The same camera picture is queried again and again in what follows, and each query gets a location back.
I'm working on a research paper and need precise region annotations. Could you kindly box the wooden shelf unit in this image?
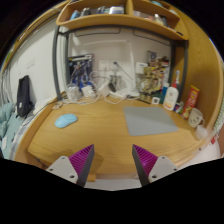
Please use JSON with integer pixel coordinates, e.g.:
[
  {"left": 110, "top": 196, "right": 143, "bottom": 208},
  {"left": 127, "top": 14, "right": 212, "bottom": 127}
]
[{"left": 55, "top": 0, "right": 190, "bottom": 42}]

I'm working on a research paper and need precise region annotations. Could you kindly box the grey mouse pad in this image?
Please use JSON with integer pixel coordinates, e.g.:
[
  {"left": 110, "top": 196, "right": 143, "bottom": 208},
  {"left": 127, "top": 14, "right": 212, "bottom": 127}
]
[{"left": 123, "top": 106, "right": 180, "bottom": 137}]

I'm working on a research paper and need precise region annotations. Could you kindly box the black bag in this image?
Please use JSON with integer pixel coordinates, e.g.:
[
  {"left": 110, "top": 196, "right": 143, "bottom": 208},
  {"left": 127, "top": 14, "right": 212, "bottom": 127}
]
[{"left": 15, "top": 75, "right": 34, "bottom": 118}]

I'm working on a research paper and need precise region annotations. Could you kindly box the small white blue tube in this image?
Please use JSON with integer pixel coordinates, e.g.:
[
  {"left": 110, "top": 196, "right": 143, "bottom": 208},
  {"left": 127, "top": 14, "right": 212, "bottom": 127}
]
[{"left": 173, "top": 101, "right": 185, "bottom": 115}]

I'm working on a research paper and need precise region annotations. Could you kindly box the light blue computer mouse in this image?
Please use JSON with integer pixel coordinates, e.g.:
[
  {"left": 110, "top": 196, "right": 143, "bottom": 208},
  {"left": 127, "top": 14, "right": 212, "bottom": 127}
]
[{"left": 54, "top": 113, "right": 79, "bottom": 129}]

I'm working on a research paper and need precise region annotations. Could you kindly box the white blue-printed box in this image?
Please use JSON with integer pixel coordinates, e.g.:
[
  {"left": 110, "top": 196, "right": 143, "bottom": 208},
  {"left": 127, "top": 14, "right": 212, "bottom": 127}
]
[{"left": 134, "top": 61, "right": 149, "bottom": 74}]

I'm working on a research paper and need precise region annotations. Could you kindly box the white wall socket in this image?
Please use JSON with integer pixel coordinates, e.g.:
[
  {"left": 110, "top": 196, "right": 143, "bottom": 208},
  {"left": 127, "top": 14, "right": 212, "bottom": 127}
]
[
  {"left": 98, "top": 59, "right": 110, "bottom": 71},
  {"left": 109, "top": 59, "right": 120, "bottom": 71}
]

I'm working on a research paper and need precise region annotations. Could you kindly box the colourful printed box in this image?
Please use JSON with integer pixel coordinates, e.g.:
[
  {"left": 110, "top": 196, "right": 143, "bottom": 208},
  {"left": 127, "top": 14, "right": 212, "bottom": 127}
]
[{"left": 146, "top": 50, "right": 171, "bottom": 84}]

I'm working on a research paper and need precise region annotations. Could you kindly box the white power strip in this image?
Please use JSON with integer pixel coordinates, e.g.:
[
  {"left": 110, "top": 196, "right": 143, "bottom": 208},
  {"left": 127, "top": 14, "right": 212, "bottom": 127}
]
[{"left": 108, "top": 89, "right": 127, "bottom": 100}]

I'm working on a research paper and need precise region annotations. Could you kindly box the white cable bundle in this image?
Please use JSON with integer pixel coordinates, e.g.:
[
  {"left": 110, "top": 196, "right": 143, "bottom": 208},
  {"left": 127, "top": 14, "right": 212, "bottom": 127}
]
[{"left": 51, "top": 70, "right": 141, "bottom": 109}]

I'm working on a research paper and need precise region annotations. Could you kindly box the red yellow-lidded snack canister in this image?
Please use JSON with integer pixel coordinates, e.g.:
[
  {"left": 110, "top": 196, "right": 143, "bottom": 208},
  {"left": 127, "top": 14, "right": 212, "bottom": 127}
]
[{"left": 181, "top": 85, "right": 201, "bottom": 120}]

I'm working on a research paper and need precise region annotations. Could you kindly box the white red-pump lotion bottle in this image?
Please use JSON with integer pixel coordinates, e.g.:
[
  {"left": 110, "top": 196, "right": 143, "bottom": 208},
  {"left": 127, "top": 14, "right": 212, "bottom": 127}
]
[{"left": 162, "top": 78, "right": 180, "bottom": 112}]

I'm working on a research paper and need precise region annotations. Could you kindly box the brown tree figure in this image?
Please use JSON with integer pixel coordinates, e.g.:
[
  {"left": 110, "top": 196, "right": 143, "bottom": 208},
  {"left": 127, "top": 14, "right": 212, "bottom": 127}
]
[{"left": 139, "top": 65, "right": 158, "bottom": 102}]

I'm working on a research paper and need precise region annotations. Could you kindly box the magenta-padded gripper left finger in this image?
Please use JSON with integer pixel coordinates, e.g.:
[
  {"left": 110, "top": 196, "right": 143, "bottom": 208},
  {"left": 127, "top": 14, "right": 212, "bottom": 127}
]
[{"left": 45, "top": 143, "right": 96, "bottom": 188}]

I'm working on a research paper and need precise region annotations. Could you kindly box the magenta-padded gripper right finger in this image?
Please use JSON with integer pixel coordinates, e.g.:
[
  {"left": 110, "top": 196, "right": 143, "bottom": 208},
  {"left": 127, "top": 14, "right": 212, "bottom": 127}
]
[{"left": 131, "top": 143, "right": 179, "bottom": 187}]

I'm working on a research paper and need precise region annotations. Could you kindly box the clear dome-lidded plastic cup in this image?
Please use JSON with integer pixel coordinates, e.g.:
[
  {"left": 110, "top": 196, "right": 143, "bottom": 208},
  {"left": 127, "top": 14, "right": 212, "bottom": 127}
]
[{"left": 65, "top": 83, "right": 83, "bottom": 101}]

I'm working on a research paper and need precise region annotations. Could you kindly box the blue robot model kit box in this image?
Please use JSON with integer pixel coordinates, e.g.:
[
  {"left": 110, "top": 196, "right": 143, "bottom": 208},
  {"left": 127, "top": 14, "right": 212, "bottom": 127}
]
[{"left": 68, "top": 53, "right": 95, "bottom": 93}]

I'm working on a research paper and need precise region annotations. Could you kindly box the white multiport charger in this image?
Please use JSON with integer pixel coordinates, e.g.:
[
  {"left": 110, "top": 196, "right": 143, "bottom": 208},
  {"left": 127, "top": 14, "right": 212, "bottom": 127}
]
[{"left": 82, "top": 85, "right": 96, "bottom": 98}]

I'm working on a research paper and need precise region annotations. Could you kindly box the grey metal shelf frame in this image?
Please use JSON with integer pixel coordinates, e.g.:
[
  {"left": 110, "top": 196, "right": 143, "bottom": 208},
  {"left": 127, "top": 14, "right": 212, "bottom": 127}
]
[{"left": 51, "top": 24, "right": 189, "bottom": 102}]

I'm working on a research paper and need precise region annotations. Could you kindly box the white mug with face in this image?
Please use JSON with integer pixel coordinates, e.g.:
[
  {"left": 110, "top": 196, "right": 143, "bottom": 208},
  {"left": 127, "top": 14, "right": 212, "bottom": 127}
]
[{"left": 188, "top": 107, "right": 205, "bottom": 129}]

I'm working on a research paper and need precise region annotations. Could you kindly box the teal quilt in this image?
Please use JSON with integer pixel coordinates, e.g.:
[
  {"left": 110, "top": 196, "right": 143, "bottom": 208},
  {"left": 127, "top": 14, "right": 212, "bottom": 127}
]
[{"left": 0, "top": 102, "right": 26, "bottom": 158}]

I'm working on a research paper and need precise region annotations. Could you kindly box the white charger block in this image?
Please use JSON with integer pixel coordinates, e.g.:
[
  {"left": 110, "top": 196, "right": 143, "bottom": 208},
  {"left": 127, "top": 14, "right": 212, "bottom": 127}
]
[{"left": 96, "top": 83, "right": 109, "bottom": 96}]

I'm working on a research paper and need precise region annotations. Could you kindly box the grey metal cup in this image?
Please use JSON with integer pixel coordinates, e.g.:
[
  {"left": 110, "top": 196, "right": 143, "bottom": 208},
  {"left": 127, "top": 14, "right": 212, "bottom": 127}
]
[{"left": 109, "top": 74, "right": 123, "bottom": 90}]

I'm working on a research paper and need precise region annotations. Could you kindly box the white desk lamp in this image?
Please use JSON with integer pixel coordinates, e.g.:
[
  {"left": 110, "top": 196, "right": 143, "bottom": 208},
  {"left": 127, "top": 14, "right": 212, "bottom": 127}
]
[{"left": 77, "top": 39, "right": 139, "bottom": 100}]

